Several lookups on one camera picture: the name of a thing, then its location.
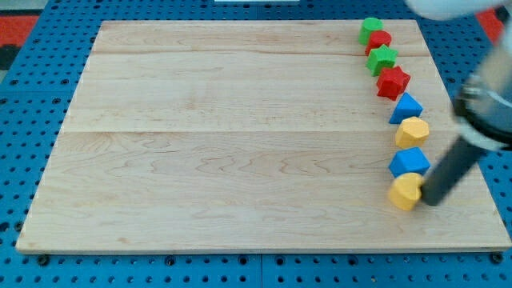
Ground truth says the red star block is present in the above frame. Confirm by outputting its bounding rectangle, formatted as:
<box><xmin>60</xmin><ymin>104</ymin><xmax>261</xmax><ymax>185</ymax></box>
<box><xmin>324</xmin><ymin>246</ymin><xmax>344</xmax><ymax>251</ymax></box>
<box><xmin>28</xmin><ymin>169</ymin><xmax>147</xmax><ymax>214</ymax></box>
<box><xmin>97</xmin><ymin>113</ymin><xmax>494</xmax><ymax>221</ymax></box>
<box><xmin>376</xmin><ymin>66</ymin><xmax>411</xmax><ymax>101</ymax></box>

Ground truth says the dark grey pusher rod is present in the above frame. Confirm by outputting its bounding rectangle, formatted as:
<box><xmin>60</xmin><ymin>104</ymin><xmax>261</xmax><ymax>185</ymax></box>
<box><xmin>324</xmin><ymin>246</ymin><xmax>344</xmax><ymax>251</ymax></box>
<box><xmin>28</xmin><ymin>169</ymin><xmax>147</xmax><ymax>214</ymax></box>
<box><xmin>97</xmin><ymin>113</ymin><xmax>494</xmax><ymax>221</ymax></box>
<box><xmin>421</xmin><ymin>136</ymin><xmax>485</xmax><ymax>206</ymax></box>

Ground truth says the blue pentagon block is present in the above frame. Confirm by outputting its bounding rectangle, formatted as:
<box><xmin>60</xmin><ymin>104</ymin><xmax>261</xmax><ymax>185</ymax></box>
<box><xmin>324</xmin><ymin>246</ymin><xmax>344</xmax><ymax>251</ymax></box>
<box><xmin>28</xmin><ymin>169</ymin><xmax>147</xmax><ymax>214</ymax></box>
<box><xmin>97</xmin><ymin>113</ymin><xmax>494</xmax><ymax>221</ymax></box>
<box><xmin>388</xmin><ymin>147</ymin><xmax>430</xmax><ymax>178</ymax></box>

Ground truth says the green star block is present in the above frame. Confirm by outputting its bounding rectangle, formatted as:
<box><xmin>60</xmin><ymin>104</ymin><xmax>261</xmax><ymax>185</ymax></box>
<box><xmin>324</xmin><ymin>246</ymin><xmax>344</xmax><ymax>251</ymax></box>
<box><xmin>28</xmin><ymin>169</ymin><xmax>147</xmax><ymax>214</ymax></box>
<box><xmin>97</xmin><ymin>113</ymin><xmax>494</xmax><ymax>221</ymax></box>
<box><xmin>366</xmin><ymin>44</ymin><xmax>398</xmax><ymax>77</ymax></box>

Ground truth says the blue triangle block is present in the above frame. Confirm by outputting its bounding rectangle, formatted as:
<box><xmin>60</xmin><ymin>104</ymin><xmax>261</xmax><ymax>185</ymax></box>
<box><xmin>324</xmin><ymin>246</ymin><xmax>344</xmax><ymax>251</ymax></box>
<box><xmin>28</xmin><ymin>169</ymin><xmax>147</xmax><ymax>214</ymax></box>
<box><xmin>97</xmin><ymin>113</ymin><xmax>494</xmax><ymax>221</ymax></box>
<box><xmin>389</xmin><ymin>92</ymin><xmax>423</xmax><ymax>124</ymax></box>

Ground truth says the light wooden board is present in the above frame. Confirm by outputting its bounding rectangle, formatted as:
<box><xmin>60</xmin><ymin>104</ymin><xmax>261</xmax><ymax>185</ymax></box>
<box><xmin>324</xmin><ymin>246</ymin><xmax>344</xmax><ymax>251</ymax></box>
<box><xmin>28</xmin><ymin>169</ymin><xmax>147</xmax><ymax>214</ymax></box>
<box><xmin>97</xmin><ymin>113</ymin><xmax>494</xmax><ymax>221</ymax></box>
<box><xmin>16</xmin><ymin>20</ymin><xmax>511</xmax><ymax>255</ymax></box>

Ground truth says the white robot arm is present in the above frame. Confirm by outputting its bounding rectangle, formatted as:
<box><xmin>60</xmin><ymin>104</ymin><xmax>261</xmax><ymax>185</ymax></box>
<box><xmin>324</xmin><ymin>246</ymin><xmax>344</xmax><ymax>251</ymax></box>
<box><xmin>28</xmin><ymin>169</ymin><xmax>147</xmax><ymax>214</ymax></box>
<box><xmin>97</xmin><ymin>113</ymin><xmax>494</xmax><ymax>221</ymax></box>
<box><xmin>406</xmin><ymin>0</ymin><xmax>511</xmax><ymax>150</ymax></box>

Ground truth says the yellow hexagon block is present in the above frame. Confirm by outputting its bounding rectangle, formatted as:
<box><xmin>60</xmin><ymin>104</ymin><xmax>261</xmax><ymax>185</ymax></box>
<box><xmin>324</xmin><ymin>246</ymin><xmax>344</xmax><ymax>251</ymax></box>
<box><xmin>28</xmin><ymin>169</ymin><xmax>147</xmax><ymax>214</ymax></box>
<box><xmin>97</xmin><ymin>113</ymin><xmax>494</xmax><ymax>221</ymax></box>
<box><xmin>394</xmin><ymin>117</ymin><xmax>430</xmax><ymax>149</ymax></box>

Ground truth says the yellow heart block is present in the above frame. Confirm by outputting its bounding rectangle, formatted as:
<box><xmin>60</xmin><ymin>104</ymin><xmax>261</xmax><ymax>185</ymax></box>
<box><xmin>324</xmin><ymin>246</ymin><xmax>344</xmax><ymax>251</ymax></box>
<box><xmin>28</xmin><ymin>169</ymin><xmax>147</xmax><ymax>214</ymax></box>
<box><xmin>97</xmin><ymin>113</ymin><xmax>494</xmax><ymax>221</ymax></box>
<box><xmin>388</xmin><ymin>173</ymin><xmax>423</xmax><ymax>211</ymax></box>

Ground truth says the red cylinder block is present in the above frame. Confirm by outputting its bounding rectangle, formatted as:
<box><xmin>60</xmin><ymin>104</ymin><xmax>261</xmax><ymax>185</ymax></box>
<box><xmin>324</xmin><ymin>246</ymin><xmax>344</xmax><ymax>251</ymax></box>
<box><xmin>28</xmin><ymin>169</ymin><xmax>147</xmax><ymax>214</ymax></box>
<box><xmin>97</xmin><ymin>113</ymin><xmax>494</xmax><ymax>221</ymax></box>
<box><xmin>365</xmin><ymin>30</ymin><xmax>393</xmax><ymax>56</ymax></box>

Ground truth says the green cylinder block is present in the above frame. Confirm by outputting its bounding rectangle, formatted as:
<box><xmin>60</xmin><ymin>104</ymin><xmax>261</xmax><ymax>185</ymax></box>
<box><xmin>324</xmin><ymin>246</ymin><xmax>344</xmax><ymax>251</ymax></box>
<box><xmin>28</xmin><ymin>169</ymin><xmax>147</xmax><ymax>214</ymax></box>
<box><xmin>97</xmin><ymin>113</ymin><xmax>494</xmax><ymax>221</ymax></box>
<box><xmin>358</xmin><ymin>17</ymin><xmax>383</xmax><ymax>45</ymax></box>

